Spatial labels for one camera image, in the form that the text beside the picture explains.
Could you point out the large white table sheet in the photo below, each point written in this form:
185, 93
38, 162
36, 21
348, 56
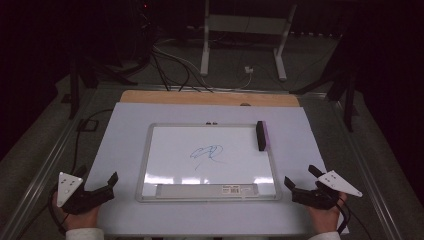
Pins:
123, 140

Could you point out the person's white sleeve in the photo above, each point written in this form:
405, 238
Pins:
85, 234
325, 236

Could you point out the silver framed whiteboard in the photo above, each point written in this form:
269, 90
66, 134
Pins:
206, 173

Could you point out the person's right white sleeve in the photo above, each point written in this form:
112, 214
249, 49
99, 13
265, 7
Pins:
325, 236

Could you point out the person's right hand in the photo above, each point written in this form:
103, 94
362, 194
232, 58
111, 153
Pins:
325, 218

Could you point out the dark equipment rack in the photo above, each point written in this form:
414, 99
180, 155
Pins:
145, 30

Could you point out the white metal stand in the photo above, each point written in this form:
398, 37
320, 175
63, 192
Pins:
205, 50

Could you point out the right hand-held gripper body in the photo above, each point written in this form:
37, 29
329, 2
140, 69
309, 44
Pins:
316, 198

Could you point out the aluminium frame rail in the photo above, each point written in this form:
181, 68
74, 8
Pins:
43, 166
233, 89
370, 180

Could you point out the white plug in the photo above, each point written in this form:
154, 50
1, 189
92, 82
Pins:
248, 70

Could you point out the black tripod stand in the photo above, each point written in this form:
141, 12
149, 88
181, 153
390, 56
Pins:
349, 100
74, 86

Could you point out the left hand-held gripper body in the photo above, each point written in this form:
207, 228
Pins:
75, 200

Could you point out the person's left white sleeve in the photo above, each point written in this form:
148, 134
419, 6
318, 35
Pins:
85, 234

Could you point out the black and purple whiteboard eraser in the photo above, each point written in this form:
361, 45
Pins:
261, 136

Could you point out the person's left hand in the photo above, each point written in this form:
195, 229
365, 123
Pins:
81, 220

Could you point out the power strip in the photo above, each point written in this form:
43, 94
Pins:
316, 34

